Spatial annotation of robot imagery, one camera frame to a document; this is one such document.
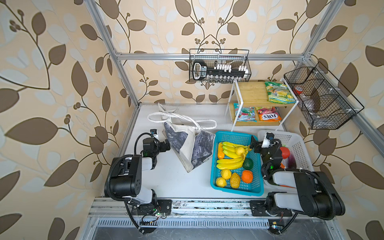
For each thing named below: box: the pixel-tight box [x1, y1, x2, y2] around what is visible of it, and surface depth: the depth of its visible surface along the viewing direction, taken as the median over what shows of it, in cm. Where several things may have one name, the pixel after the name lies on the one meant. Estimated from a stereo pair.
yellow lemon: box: [221, 168, 232, 180], surface depth 83 cm
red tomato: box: [279, 144, 291, 159], surface depth 90 cm
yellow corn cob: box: [230, 172, 241, 189], surface depth 80 cm
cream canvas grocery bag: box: [147, 102, 217, 173], surface depth 80 cm
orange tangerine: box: [241, 170, 254, 184], surface depth 81 cm
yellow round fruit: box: [215, 177, 227, 188], surface depth 80 cm
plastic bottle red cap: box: [293, 86, 315, 112], surface depth 80 cm
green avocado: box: [242, 157, 254, 170], surface depth 85 cm
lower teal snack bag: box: [233, 103, 257, 123], surface depth 90 cm
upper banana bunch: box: [222, 142, 252, 160], surface depth 91 cm
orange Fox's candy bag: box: [256, 106, 282, 122], surface depth 93 cm
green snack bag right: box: [265, 81, 297, 105], surface depth 77 cm
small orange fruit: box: [218, 142, 225, 159], surface depth 91 cm
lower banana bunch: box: [216, 158, 244, 170], surface depth 88 cm
